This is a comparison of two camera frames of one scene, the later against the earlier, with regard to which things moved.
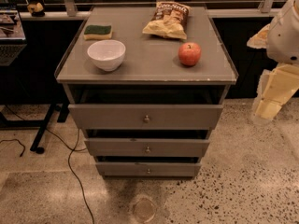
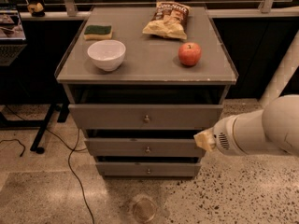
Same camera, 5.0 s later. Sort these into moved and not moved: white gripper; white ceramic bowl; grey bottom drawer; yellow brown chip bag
Moved: white gripper
Not moved: white ceramic bowl; grey bottom drawer; yellow brown chip bag
